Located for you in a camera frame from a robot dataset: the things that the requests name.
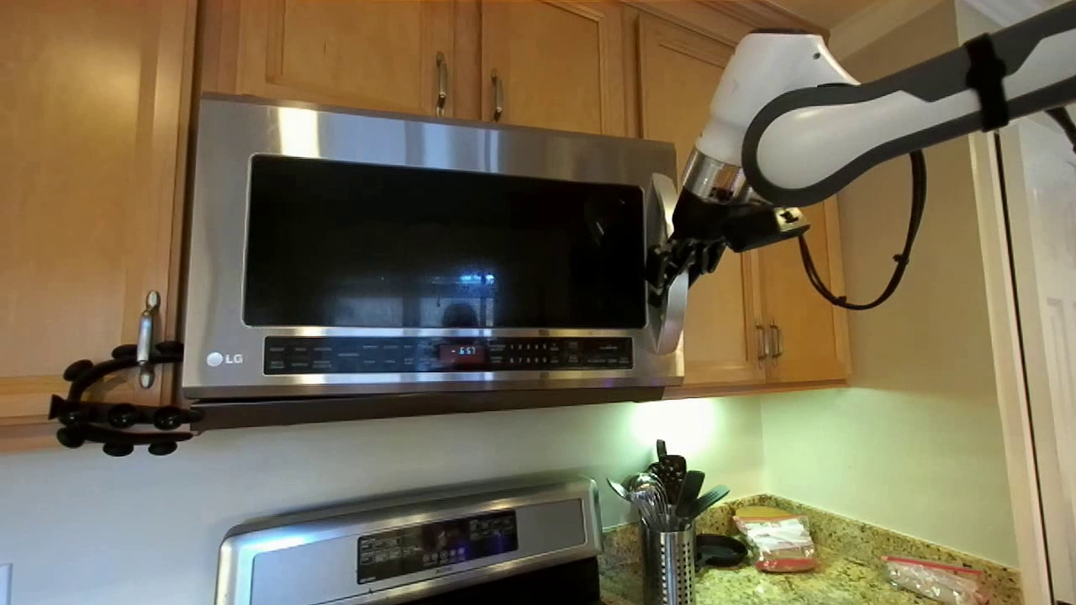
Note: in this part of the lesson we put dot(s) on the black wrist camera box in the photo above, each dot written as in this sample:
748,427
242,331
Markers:
767,222

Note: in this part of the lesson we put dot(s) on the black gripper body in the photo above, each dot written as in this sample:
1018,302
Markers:
708,222

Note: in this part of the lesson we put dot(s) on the clear plastic food bag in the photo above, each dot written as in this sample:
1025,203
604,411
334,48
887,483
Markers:
936,579

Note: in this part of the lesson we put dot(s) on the black spatula utensil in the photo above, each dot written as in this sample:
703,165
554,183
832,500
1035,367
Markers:
670,475

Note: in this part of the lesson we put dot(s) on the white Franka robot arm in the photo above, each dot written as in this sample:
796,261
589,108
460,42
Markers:
862,119

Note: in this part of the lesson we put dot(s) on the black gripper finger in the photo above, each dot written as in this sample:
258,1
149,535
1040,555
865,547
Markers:
667,271
703,261

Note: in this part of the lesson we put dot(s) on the metal utensil holder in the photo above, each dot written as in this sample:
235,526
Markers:
670,565

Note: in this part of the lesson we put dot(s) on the red white food package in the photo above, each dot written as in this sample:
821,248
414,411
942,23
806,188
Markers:
777,540

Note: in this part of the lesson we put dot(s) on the large wooden cabinet door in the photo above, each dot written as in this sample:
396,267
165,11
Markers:
80,188

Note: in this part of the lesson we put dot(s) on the stainless steel stove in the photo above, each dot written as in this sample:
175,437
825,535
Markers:
414,542

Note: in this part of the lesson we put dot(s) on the white door frame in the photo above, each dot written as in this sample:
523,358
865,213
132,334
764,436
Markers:
1028,449

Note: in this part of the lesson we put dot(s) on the stainless steel microwave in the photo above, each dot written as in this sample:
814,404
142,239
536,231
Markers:
437,248

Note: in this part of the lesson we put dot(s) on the stainless microwave housing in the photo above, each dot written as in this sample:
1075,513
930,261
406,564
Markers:
426,408

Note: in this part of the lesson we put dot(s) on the silver spoon utensil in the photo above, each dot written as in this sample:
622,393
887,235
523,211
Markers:
633,500

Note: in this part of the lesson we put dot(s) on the black clamp mount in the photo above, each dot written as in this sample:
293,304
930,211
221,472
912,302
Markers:
120,424

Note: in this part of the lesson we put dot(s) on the black bowl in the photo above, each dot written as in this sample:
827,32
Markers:
721,550

